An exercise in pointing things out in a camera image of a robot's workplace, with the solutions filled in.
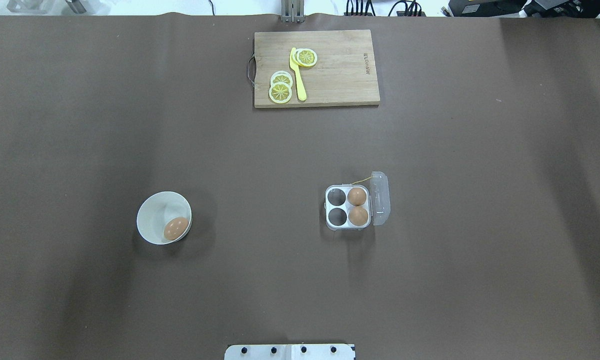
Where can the clear plastic egg box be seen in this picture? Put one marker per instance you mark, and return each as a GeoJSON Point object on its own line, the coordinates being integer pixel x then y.
{"type": "Point", "coordinates": [378, 203]}

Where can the brown egg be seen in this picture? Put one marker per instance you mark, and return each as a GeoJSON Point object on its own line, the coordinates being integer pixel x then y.
{"type": "Point", "coordinates": [175, 228]}
{"type": "Point", "coordinates": [357, 196]}
{"type": "Point", "coordinates": [358, 216]}

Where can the brown egg front in box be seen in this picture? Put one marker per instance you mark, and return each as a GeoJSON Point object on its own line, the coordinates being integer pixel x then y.
{"type": "Point", "coordinates": [358, 216]}

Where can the lemon slice front left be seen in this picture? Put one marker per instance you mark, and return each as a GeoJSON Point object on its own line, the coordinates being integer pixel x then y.
{"type": "Point", "coordinates": [280, 92]}

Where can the lemon slice rear left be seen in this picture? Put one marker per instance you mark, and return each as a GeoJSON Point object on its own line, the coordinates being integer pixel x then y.
{"type": "Point", "coordinates": [281, 77]}

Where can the wooden cutting board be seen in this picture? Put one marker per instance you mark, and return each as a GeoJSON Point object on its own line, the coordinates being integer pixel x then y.
{"type": "Point", "coordinates": [345, 73]}

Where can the metal clamp at table edge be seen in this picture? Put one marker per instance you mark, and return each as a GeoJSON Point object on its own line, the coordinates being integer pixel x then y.
{"type": "Point", "coordinates": [292, 11]}

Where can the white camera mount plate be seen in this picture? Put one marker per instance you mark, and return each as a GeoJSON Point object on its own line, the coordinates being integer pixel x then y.
{"type": "Point", "coordinates": [291, 351]}

